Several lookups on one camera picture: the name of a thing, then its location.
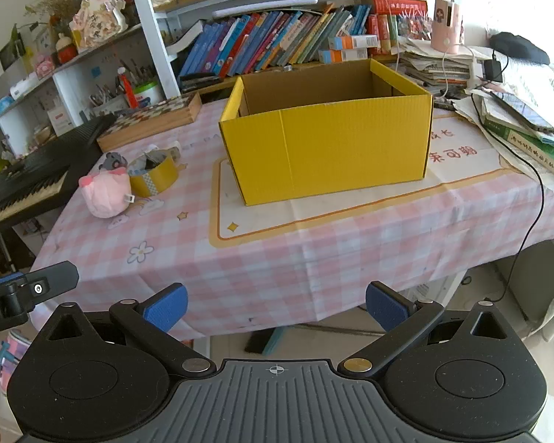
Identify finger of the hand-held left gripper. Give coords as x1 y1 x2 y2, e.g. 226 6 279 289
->
0 272 27 291
15 261 80 308

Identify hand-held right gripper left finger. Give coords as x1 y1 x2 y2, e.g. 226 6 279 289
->
39 283 217 377

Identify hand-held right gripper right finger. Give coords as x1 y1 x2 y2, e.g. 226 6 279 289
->
338 281 513 377

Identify pink plush toy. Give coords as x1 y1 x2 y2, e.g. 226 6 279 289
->
78 168 133 219

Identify yellow tape roll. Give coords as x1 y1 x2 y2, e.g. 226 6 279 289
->
128 151 181 198

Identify small grey mouse toy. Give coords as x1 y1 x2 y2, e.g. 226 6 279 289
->
100 151 128 171

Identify yellow cardboard box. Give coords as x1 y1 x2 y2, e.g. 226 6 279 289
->
218 58 434 207

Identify black electronic keyboard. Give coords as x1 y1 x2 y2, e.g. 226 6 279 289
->
0 113 118 236

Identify white box with red label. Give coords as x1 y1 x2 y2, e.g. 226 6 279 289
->
46 107 75 137

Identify white holder with tools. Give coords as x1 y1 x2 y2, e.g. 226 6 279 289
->
90 85 130 118

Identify wooden chessboard box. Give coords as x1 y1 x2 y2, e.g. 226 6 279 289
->
96 91 203 152

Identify white rectangular box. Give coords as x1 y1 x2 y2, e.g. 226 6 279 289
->
9 76 40 101

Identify red bottle with white cap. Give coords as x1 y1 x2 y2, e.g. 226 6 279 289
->
120 67 139 109

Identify white jar with green lid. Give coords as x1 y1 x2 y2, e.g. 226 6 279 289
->
134 80 164 108

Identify loose white papers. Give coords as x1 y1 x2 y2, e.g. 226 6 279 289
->
455 85 554 195

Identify thick green book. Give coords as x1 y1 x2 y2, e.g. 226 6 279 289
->
482 117 554 185

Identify black stapler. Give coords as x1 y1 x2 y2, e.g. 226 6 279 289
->
180 74 222 93

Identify red and white doll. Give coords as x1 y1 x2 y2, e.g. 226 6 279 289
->
55 32 78 64

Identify stack of magazines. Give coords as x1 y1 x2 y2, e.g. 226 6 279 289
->
397 39 478 97

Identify orange and white medicine box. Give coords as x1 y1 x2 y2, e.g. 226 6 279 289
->
329 34 380 51
318 47 369 64

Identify black charger adapter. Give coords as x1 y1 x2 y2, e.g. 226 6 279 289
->
484 58 504 83

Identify floral ornament bag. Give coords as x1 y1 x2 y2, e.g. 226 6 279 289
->
71 0 127 49

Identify thick white-paged book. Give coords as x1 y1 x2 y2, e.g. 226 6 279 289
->
166 21 204 54

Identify white bookshelf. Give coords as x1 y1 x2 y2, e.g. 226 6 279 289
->
0 0 453 167

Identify pink cylinder holder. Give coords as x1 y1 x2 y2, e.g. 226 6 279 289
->
431 0 463 54

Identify long row of colourful books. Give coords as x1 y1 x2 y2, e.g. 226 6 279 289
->
178 0 432 79

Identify black cloth bag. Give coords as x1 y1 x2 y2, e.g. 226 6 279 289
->
489 31 551 65

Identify white light bar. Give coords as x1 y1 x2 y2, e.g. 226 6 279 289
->
210 0 319 17

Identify black cable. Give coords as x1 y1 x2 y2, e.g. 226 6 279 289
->
468 46 546 305

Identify dark picture frame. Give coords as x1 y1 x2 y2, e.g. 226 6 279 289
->
0 37 26 72

